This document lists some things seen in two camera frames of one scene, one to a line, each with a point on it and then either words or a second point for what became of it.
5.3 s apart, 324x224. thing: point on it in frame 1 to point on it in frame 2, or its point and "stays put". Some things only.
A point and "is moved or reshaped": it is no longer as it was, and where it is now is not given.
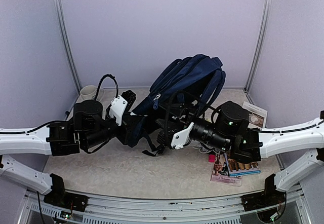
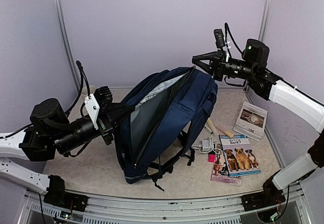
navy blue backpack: [194, 81] is moved or reshaped
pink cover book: [220, 173] stays put
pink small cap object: [211, 158] stays put
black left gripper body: [127, 125] to [105, 129]
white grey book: [257, 116] stays put
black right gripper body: [190, 115] to [220, 70]
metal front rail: [105, 209] stays put
